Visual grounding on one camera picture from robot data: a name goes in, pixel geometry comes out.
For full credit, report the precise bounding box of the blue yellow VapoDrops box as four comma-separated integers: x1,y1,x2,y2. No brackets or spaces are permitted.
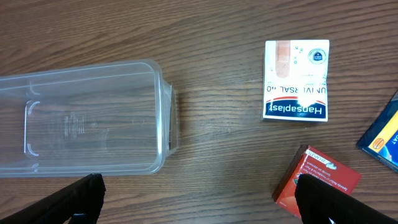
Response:
356,92,397,172

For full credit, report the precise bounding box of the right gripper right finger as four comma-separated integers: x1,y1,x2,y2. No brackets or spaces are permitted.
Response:
295,174,397,224

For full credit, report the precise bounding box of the clear plastic container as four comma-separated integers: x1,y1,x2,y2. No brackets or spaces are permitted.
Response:
1,59,178,178

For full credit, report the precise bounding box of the white Hansaplast plaster box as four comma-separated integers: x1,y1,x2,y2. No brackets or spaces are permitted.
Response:
262,40,330,122

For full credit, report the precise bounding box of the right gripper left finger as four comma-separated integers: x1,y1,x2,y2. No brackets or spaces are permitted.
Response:
1,174,106,224

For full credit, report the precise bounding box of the red caplet box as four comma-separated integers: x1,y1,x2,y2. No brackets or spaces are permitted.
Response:
272,145,361,218

